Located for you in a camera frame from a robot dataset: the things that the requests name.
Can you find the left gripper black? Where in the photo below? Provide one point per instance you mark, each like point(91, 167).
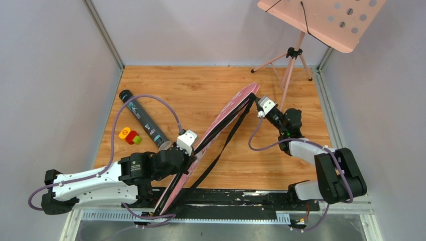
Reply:
point(186, 159)

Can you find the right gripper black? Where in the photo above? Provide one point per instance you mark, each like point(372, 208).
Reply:
point(256, 100)

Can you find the black shuttlecock tube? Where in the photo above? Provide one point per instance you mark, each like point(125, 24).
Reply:
point(148, 125)

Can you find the pink racket bag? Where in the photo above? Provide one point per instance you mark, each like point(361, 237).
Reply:
point(237, 107)

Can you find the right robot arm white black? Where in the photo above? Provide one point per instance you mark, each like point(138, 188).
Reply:
point(338, 177)

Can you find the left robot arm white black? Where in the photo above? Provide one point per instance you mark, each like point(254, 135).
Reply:
point(127, 181)

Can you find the yellow red green toy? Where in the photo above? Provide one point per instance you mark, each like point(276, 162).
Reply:
point(130, 136)

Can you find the pink music stand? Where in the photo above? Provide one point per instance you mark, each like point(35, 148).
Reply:
point(337, 24)

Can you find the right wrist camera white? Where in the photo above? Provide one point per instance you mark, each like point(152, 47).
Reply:
point(266, 104)

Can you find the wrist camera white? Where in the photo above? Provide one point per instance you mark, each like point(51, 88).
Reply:
point(186, 141)
point(266, 104)

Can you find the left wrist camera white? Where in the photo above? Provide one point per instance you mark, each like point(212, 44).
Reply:
point(186, 141)

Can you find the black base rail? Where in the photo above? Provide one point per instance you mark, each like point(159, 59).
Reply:
point(231, 204)

